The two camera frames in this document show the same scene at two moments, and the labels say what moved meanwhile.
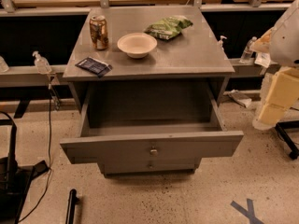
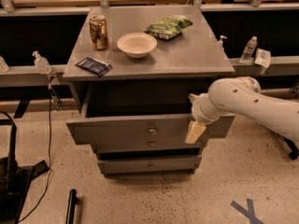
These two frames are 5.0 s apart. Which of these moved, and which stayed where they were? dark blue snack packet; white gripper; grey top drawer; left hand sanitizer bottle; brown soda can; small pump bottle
Moved: white gripper; grey top drawer
Stayed: dark blue snack packet; brown soda can; left hand sanitizer bottle; small pump bottle
